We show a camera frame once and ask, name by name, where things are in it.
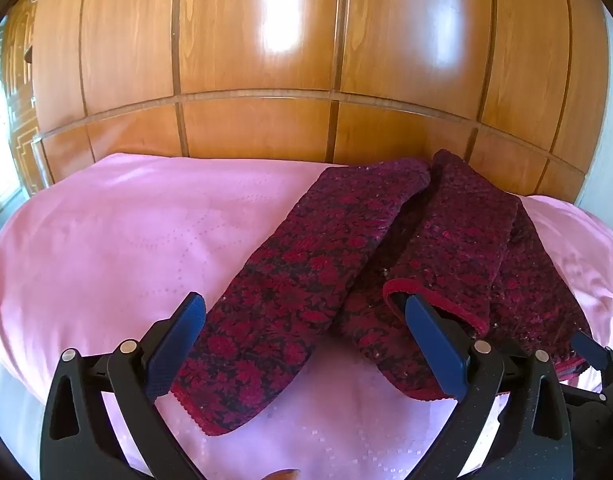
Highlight wooden wardrobe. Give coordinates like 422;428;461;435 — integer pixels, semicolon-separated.
29;0;612;201

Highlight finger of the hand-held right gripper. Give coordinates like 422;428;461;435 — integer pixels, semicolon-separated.
571;330;613;403

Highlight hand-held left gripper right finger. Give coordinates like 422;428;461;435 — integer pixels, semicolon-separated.
403;295;574;480

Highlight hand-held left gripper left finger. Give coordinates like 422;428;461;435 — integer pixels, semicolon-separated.
39;291;208;480

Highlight red floral pants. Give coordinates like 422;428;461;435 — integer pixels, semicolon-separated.
171;149;594;436

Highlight carved wooden door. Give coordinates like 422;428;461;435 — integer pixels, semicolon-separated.
0;2;50;198

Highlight pink bed sheet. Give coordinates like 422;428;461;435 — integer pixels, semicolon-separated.
0;152;613;480

